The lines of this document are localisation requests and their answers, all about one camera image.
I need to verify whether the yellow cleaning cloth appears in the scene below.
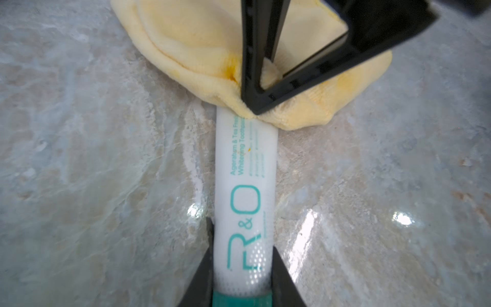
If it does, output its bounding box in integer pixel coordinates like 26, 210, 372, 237
111, 1, 392, 130

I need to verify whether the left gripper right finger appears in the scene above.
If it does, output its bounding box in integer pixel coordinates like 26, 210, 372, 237
272, 247, 306, 307

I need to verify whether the teal cap toothpaste tube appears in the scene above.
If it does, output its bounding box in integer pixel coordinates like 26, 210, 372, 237
212, 107, 278, 306

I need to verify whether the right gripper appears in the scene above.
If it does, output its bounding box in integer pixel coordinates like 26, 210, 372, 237
383, 0, 491, 24

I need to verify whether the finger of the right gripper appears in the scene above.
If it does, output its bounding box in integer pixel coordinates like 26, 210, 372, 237
240, 0, 439, 116

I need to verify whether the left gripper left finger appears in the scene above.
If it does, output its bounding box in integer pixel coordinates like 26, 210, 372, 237
178, 217, 214, 307

